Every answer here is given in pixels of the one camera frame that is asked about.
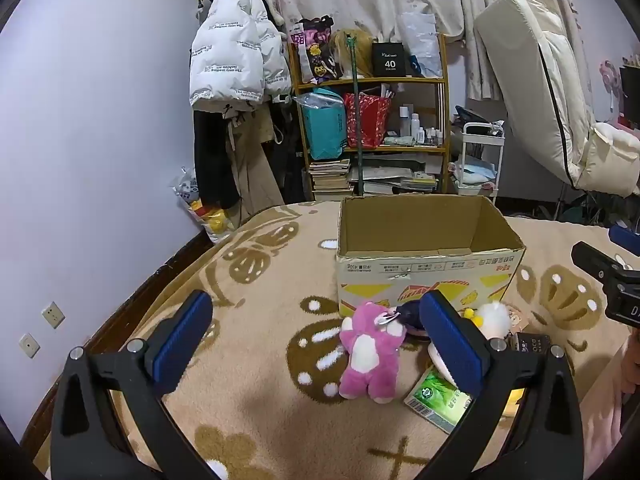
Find cream folded mattress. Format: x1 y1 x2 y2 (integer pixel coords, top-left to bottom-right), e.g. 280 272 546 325
472 0 640 197

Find yellow toys on floor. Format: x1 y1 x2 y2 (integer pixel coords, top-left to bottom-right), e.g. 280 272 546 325
190 200 237 242

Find dark wooden bed frame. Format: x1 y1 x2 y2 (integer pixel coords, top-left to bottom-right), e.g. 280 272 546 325
20 230 217 461

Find white printed plastic bag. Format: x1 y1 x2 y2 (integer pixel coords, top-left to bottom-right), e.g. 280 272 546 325
172 167 202 207

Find teal paper bag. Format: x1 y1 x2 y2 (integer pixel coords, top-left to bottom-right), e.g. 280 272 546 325
302 89 347 161

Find wooden shelf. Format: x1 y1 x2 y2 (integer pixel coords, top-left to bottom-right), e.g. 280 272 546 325
289 35 451 197

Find black screen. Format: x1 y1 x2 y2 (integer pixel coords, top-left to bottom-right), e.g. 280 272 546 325
620 52 640 127

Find row of cosmetic bottles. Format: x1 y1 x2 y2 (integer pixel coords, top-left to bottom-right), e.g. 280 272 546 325
397 105 445 146

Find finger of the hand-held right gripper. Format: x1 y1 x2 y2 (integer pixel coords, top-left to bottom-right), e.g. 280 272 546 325
609 225 640 257
571 241 626 286

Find green tissue packet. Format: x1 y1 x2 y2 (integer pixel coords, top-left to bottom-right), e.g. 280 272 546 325
404 366 473 435

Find purple and white plush doll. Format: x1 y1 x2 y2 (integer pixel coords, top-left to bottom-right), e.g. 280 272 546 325
396 302 431 342

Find person's right hand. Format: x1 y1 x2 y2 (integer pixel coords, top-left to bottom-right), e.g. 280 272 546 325
621 332 640 396

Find blue cloth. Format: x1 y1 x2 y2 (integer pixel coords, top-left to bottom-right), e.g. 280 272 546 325
457 162 496 187

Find beige trench coat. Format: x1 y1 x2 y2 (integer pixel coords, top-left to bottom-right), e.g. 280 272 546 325
225 105 287 222

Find black hanging coat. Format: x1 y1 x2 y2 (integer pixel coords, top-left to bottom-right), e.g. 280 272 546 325
194 107 241 211

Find black pink patterned bag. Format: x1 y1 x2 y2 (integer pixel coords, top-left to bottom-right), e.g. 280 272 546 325
292 16 341 84

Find white puffer jacket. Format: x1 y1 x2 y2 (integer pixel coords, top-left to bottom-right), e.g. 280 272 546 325
189 0 293 110

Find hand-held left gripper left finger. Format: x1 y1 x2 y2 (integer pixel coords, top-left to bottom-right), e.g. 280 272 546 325
50 289 215 480

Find black hanging garment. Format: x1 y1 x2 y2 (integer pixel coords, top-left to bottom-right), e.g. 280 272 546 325
270 95 307 206

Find metal folding frame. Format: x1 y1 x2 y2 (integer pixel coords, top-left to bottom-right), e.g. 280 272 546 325
540 185 628 227

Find small black box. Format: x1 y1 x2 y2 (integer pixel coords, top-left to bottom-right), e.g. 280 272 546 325
510 332 552 357

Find clear plastic bag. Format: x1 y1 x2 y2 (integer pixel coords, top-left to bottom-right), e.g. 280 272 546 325
397 12 445 78

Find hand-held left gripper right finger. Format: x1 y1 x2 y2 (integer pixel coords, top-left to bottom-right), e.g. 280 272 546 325
418 288 586 480

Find stack of old books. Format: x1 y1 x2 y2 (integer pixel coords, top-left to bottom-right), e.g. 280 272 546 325
307 158 354 197

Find green pole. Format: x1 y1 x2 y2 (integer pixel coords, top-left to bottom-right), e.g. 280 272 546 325
344 35 366 198

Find printed cardboard box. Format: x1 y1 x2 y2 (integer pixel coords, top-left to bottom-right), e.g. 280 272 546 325
336 195 526 321

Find blond wig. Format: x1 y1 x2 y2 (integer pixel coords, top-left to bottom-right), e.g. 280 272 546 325
330 29 374 80

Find white round plush toy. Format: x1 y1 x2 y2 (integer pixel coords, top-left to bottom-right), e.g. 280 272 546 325
462 301 513 348

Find pile of papers and booklets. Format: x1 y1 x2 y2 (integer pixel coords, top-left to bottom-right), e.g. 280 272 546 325
360 152 441 197

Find pink plush bear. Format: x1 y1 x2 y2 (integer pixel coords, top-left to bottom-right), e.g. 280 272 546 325
339 301 407 406

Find black box white print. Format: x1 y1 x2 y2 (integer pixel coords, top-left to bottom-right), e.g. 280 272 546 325
371 41 411 78

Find black bag on cart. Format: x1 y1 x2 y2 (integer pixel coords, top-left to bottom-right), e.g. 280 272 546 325
462 121 505 137

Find red gift bag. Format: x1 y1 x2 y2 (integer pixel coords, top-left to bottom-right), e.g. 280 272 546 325
344 92 393 150

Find white rolling cart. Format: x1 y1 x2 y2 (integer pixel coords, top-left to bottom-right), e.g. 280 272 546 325
452 120 506 202

